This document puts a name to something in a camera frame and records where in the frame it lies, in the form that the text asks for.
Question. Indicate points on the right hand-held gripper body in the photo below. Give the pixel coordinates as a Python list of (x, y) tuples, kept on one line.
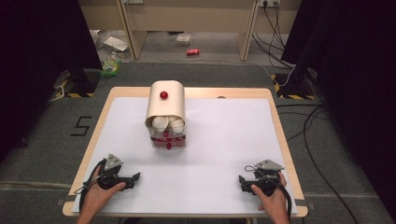
[(267, 182)]

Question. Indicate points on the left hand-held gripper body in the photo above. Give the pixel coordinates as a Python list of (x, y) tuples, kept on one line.
[(110, 179)]

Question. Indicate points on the clear red-knobbed dispenser front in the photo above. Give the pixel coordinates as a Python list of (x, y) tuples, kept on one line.
[(177, 144)]

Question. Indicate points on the cream capsule dispenser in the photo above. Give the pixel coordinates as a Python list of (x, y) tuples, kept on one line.
[(165, 107)]

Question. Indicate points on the person's right hand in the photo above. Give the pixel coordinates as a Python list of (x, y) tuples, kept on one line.
[(277, 203)]

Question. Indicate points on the person's left hand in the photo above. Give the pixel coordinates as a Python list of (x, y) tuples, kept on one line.
[(95, 197)]

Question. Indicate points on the white table sheet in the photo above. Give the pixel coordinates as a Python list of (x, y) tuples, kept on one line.
[(218, 140)]

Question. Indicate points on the yellow black hazard tape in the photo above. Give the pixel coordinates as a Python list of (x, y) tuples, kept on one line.
[(295, 97), (76, 95)]

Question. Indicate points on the black stand base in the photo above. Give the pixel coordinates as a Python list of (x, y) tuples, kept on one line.
[(294, 84), (82, 81)]

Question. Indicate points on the green plastic bag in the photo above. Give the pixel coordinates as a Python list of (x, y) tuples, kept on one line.
[(110, 67)]

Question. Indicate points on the white flat sheet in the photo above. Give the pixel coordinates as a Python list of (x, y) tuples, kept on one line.
[(115, 42)]

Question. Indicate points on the black curtain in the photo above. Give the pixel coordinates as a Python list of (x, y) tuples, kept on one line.
[(358, 77), (34, 62)]

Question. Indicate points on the red drink can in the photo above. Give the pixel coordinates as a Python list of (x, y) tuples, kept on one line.
[(192, 51)]

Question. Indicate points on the clear plastic packet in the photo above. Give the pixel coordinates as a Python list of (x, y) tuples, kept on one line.
[(183, 39)]

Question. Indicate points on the beige wooden desk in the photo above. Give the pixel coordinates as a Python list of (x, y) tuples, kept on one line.
[(186, 15)]

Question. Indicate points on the white wall socket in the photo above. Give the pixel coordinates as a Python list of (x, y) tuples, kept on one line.
[(269, 2)]

